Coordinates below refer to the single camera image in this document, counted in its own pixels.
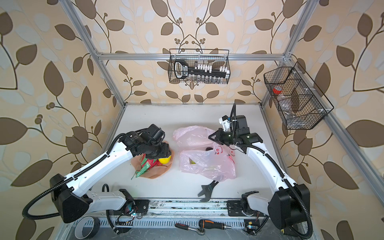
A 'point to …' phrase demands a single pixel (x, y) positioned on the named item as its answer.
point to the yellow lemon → (165, 160)
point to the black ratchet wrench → (200, 231)
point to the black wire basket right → (300, 104)
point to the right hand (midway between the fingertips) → (209, 137)
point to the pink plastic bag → (201, 156)
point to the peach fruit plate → (155, 172)
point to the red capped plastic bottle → (277, 89)
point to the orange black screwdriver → (205, 223)
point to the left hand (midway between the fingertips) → (166, 152)
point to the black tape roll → (87, 227)
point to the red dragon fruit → (146, 164)
